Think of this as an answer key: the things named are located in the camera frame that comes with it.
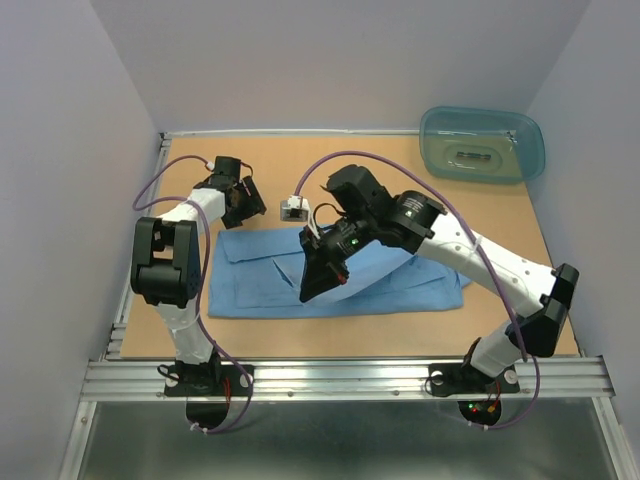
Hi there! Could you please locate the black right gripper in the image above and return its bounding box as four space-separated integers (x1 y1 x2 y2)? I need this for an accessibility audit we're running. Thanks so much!
299 211 376 304

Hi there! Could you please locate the light blue shirt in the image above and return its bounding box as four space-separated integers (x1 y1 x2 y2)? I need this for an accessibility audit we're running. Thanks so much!
208 228 471 319

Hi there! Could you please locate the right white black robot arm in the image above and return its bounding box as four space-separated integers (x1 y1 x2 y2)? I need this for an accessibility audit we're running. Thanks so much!
299 165 579 390

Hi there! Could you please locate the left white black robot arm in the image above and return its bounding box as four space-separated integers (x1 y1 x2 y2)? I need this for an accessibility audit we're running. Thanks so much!
130 155 266 395

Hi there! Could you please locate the teal plastic bin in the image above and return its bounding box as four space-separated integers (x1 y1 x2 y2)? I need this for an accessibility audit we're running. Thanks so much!
419 106 546 185

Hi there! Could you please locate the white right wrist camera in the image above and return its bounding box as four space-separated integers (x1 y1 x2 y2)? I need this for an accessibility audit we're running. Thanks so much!
279 195 311 223

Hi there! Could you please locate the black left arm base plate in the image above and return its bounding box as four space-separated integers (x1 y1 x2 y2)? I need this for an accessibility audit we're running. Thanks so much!
156 362 249 398

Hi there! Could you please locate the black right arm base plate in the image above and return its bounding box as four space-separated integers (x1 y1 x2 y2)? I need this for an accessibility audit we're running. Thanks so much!
425 362 520 398

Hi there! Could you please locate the aluminium left side rail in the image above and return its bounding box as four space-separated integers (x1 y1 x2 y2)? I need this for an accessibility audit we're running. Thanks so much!
99 132 172 361

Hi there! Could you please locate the aluminium rail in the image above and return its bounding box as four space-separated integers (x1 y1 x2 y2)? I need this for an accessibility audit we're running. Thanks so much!
99 132 172 361
80 357 614 403

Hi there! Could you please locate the aluminium front rail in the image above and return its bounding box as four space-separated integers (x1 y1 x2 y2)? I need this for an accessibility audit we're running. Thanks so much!
80 357 614 403

